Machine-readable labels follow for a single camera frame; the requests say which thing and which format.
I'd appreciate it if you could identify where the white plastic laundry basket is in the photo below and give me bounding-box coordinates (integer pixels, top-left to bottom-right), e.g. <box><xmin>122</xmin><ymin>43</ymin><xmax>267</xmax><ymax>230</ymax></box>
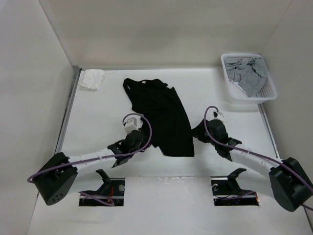
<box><xmin>221</xmin><ymin>53</ymin><xmax>277</xmax><ymax>105</ymax></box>

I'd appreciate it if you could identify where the white folded tank top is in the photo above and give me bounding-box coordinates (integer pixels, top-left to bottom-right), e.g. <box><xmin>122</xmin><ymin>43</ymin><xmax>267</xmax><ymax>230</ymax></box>
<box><xmin>79</xmin><ymin>69</ymin><xmax>105</xmax><ymax>91</ymax></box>

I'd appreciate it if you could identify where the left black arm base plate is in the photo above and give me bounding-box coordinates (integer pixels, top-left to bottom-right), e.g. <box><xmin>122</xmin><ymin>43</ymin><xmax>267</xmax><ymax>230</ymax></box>
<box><xmin>79</xmin><ymin>178</ymin><xmax>126</xmax><ymax>207</ymax></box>

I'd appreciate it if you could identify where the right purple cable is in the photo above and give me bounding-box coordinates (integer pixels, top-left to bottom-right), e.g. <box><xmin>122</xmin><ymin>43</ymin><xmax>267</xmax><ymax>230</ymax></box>
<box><xmin>204</xmin><ymin>105</ymin><xmax>313</xmax><ymax>211</ymax></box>

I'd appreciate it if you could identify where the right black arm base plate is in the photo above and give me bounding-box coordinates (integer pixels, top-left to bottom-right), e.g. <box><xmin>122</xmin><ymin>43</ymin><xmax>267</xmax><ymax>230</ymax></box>
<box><xmin>211</xmin><ymin>177</ymin><xmax>259</xmax><ymax>206</ymax></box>

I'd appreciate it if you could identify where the black tank top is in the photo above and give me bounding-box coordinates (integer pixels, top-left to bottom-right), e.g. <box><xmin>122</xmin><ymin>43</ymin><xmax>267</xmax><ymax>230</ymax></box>
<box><xmin>123</xmin><ymin>78</ymin><xmax>195</xmax><ymax>157</ymax></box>

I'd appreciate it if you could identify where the grey tank top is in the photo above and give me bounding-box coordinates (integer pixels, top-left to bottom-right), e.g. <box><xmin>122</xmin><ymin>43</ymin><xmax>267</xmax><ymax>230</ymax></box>
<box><xmin>224</xmin><ymin>57</ymin><xmax>268</xmax><ymax>97</ymax></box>

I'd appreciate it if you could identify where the metal table edge rail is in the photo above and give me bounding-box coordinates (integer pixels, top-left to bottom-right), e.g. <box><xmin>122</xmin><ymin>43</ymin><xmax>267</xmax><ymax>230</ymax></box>
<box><xmin>49</xmin><ymin>66</ymin><xmax>82</xmax><ymax>159</ymax></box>

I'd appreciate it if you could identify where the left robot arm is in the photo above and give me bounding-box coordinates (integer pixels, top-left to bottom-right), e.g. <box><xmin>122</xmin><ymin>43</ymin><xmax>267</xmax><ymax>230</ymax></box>
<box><xmin>28</xmin><ymin>130</ymin><xmax>152</xmax><ymax>206</ymax></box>

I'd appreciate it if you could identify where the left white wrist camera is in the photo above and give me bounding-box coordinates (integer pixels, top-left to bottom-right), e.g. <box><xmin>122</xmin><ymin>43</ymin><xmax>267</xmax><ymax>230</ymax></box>
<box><xmin>123</xmin><ymin>117</ymin><xmax>142</xmax><ymax>134</ymax></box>

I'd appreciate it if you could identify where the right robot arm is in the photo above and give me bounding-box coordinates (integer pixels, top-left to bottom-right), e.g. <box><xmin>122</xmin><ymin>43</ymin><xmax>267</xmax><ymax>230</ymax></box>
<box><xmin>192</xmin><ymin>119</ymin><xmax>313</xmax><ymax>212</ymax></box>

